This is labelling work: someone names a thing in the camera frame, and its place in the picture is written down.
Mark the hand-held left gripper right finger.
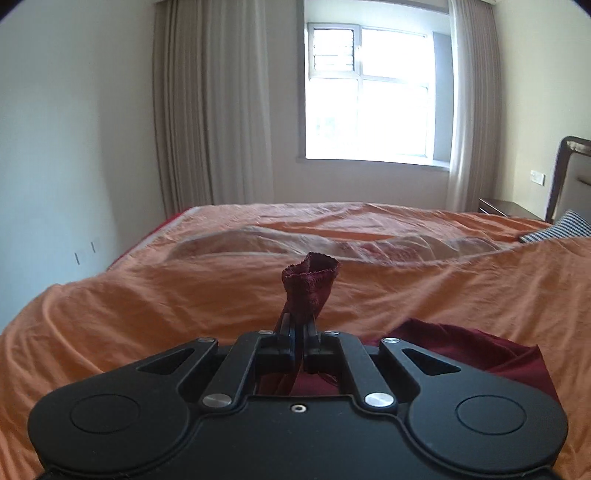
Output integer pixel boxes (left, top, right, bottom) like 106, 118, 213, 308
304, 322, 462, 411

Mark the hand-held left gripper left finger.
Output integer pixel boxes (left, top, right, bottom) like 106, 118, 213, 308
137, 314, 297, 412

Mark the maroon sweatshirt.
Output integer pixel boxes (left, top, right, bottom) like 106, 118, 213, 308
256, 251, 559, 402

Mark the pale patterned quilt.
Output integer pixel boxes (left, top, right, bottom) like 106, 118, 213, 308
173, 224, 511, 266

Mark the orange bed sheet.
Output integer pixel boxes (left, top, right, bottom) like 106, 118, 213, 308
0, 200, 591, 480

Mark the dark wooden nightstand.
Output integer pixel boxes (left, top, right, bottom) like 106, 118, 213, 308
478, 198, 549, 221

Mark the wide beige curtain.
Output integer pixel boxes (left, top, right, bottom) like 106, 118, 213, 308
152, 0, 305, 219

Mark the white framed window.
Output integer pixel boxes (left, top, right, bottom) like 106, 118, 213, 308
302, 21, 452, 171

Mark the blue striped pillow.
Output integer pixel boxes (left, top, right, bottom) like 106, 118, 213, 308
518, 210, 591, 244

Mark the narrow beige curtain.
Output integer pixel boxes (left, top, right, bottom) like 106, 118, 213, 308
444, 0, 505, 214

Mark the padded bed headboard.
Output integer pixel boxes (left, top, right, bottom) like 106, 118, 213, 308
545, 136, 591, 225

